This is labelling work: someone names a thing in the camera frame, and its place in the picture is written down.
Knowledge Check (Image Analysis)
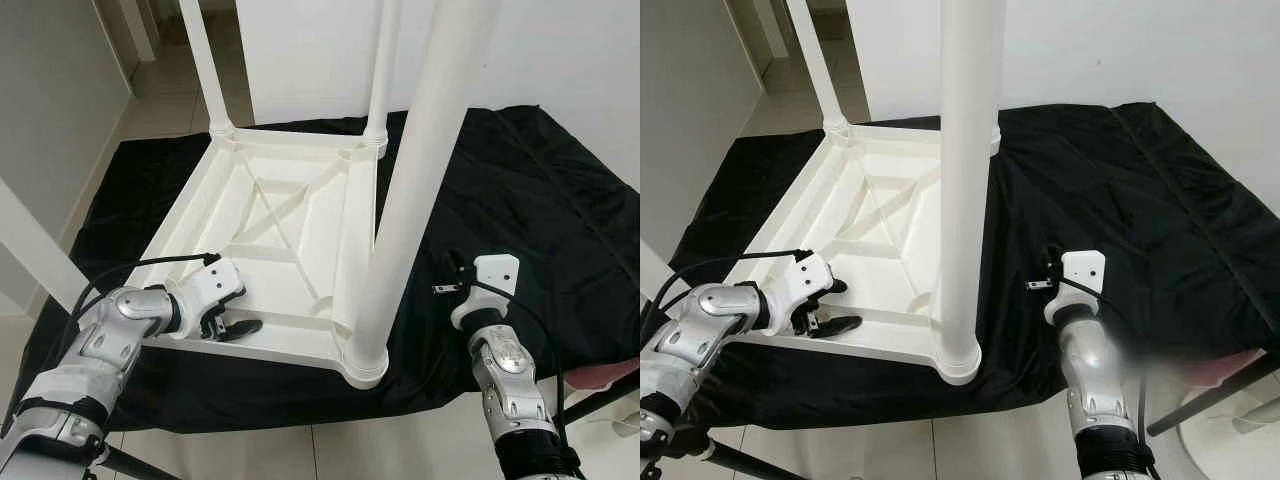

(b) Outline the white plastic children table top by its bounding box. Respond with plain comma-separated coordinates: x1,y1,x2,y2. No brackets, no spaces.
725,118,1001,386
75,120,391,391

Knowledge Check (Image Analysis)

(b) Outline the pink round stool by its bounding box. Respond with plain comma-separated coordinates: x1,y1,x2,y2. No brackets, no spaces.
565,360,641,391
1180,350,1266,386

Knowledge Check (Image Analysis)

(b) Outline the black metal pole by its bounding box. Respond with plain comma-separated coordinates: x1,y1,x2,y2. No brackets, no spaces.
555,375,641,426
1145,355,1280,436
700,440,791,480
100,448,176,480

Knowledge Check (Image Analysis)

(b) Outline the white round floor fan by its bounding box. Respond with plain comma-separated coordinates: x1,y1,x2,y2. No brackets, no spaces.
1180,385,1280,480
590,400,641,451

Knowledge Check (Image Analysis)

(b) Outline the black fabric table cloth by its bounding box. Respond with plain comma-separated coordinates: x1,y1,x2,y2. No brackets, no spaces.
640,102,1280,431
10,105,641,436

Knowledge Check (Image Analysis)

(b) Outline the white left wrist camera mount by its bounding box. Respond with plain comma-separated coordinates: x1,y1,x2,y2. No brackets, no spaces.
185,258,246,336
785,253,836,326

